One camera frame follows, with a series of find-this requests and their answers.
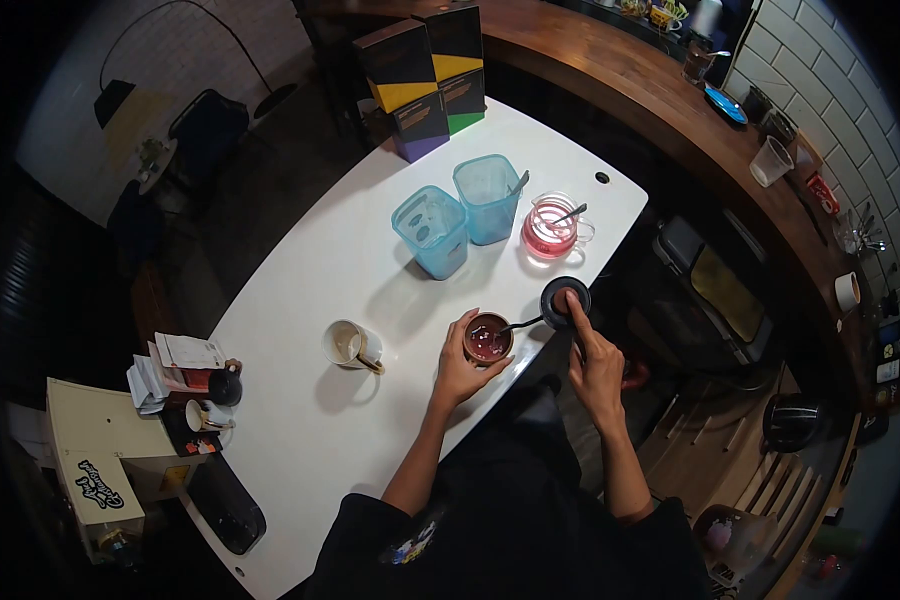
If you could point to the black and purple box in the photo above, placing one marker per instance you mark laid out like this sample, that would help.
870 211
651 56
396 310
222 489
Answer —
418 127

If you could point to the pile of paper receipts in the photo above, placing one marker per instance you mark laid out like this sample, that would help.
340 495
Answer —
172 371

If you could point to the metal spoon in container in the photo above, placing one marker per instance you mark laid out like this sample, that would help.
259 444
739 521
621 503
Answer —
520 182

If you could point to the black kettle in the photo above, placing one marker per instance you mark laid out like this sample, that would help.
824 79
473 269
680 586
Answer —
792 422

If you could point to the person's legs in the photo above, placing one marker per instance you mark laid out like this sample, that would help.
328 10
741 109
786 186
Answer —
540 412

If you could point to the black spoon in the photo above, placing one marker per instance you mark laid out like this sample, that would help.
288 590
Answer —
529 323

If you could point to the blue plate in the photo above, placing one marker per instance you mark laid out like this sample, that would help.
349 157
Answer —
725 104

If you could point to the person's left index finger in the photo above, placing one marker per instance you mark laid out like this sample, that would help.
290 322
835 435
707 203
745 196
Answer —
466 321

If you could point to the clear plastic cup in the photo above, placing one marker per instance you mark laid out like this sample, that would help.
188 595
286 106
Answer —
769 160

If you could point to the person's left hand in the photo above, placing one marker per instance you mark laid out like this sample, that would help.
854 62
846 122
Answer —
457 371

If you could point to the curved wooden counter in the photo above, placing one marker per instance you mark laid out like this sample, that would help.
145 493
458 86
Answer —
720 127

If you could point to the black appliance under counter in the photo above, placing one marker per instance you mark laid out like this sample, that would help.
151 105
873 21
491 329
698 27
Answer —
709 289

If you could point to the blue plastic container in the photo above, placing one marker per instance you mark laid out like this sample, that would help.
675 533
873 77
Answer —
487 198
432 231

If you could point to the person's body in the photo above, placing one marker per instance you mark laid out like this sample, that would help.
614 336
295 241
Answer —
510 540

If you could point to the dark armchair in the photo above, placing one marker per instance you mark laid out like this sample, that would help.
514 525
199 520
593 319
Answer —
208 127

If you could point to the person's right index finger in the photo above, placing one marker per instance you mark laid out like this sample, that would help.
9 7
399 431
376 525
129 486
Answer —
579 315

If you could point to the person's left thumb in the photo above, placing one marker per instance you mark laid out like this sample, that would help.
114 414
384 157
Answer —
495 369

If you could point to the brown cup with red drink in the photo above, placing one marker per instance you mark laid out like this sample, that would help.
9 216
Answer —
487 339

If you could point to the black yellow and green box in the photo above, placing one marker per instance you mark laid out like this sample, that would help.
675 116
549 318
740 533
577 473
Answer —
457 67

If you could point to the person's left fingers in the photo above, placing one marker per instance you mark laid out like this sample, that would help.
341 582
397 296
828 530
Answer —
448 351

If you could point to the cream coloured machine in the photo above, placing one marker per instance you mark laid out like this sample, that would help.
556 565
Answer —
109 465

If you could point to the person's right hand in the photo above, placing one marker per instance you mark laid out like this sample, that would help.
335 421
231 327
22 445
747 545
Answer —
598 367

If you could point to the round black lid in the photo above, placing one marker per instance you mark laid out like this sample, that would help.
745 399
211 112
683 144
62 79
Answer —
565 303

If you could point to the white paper cup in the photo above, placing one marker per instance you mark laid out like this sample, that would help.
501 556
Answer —
847 291

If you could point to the metal spoon in pitcher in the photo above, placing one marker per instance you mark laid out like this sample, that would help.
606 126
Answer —
572 214

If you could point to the small white cup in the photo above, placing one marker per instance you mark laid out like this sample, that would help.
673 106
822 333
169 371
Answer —
204 415

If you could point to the person's right fingers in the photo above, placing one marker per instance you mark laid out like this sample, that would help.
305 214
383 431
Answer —
576 360

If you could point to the glass pitcher with red liquid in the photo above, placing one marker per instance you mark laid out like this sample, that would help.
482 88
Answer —
550 226

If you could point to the black floor lamp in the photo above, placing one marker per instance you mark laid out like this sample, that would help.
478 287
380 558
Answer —
187 67

